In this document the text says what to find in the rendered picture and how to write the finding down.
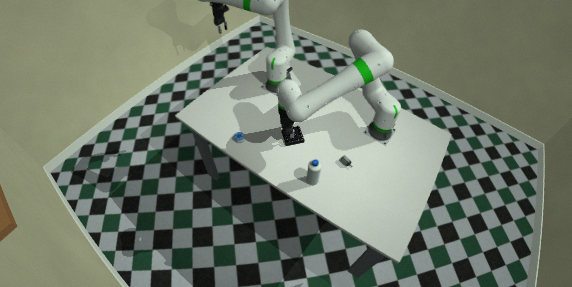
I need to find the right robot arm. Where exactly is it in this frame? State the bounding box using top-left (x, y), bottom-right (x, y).
top-left (198, 0), bottom-right (295, 93)

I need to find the grey bottle with blue cap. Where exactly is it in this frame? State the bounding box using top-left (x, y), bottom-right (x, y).
top-left (306, 159), bottom-right (322, 185)

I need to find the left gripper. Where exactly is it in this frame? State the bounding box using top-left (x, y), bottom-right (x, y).
top-left (278, 105), bottom-right (295, 139)

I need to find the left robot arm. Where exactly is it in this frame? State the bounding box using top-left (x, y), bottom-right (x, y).
top-left (276, 29), bottom-right (401, 141)

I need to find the black knob panel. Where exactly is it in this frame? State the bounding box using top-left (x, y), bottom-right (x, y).
top-left (281, 126), bottom-right (305, 146)

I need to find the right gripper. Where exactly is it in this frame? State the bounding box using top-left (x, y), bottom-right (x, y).
top-left (209, 2), bottom-right (229, 34)

